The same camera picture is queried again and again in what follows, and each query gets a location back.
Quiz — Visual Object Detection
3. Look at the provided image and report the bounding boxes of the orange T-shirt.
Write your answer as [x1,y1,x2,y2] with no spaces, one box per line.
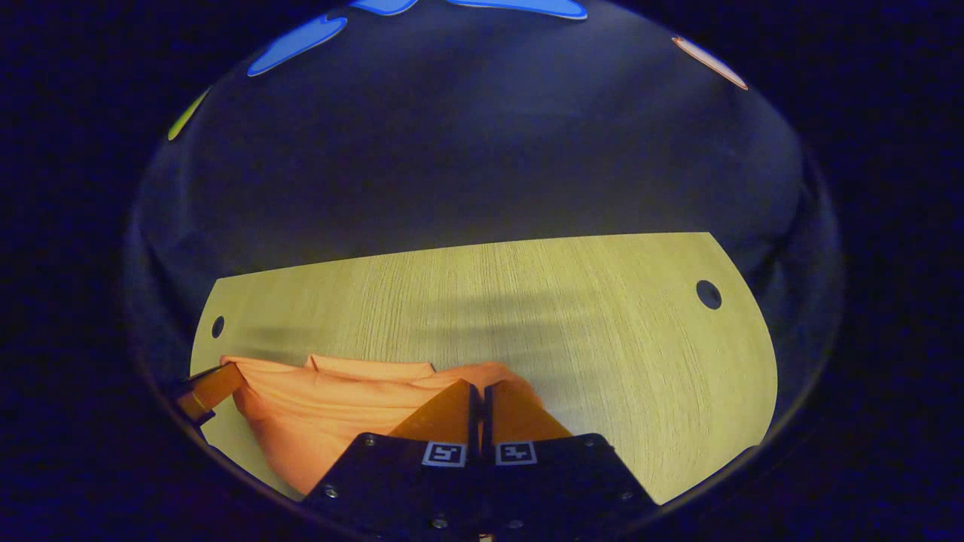
[220,355,545,497]

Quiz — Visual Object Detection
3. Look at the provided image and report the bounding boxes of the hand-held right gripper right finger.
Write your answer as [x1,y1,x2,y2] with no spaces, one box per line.
[482,381,657,540]

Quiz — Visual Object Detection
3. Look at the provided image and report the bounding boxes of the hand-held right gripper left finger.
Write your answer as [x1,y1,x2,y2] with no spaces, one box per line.
[304,379,482,540]

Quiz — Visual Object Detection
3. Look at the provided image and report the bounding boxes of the black backdrop cloth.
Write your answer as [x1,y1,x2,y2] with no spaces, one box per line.
[126,0,844,394]

